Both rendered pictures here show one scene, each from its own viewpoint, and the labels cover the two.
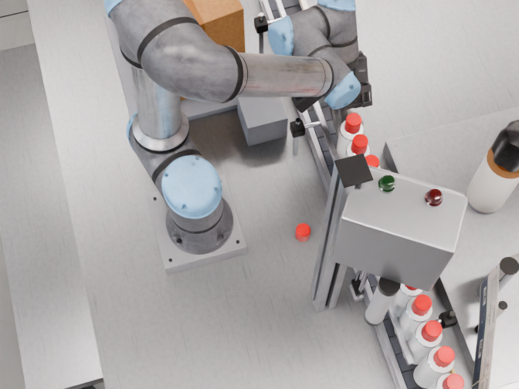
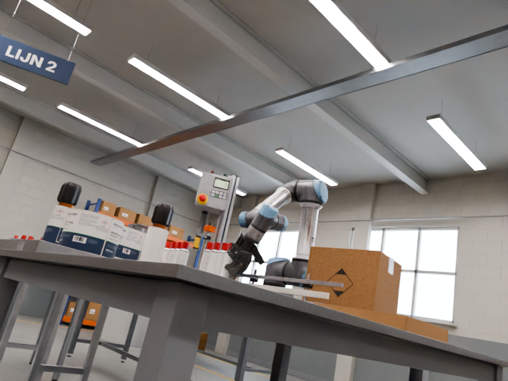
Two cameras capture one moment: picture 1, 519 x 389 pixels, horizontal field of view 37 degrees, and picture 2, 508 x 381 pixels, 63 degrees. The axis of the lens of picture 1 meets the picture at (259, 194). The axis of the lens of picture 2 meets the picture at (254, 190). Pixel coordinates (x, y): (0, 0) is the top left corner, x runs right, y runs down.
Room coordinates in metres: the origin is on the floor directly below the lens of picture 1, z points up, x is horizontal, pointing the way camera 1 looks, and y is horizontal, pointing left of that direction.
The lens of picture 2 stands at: (2.50, -0.96, 0.77)
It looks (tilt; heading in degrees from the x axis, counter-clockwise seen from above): 17 degrees up; 154
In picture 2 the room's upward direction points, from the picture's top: 12 degrees clockwise
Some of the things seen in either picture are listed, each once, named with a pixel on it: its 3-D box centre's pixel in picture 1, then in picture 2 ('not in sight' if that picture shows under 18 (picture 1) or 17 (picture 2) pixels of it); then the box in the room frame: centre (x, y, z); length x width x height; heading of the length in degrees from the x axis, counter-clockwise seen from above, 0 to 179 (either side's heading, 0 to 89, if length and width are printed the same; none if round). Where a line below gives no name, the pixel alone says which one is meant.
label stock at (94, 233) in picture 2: not in sight; (91, 236); (0.85, -0.78, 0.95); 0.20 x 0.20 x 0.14
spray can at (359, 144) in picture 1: (355, 162); (221, 265); (0.76, -0.21, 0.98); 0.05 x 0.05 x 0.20
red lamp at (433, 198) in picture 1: (434, 196); not in sight; (0.45, -0.25, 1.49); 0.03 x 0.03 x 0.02
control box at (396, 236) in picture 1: (395, 229); (213, 193); (0.45, -0.21, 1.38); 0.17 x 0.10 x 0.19; 70
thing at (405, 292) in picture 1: (406, 292); (181, 262); (0.46, -0.30, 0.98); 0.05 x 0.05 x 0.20
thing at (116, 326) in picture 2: not in sight; (131, 306); (-5.12, 0.85, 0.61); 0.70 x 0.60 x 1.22; 27
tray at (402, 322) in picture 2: not in sight; (379, 323); (1.53, -0.01, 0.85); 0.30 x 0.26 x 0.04; 15
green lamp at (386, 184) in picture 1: (387, 182); not in sight; (0.48, -0.19, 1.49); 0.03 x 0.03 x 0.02
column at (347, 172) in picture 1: (334, 249); (220, 235); (0.49, -0.14, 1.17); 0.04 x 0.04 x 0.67; 15
